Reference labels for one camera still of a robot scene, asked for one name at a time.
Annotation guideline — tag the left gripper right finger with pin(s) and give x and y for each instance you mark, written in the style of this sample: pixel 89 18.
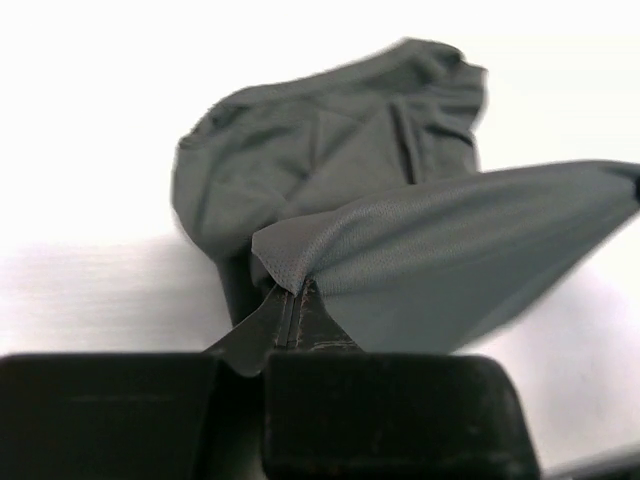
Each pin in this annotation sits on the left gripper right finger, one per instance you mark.
pixel 332 411

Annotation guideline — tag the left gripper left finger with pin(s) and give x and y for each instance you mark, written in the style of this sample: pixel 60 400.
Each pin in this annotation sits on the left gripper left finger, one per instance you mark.
pixel 162 415

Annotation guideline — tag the grey t shirt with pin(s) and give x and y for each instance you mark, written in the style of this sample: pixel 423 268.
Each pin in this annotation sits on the grey t shirt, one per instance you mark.
pixel 360 186

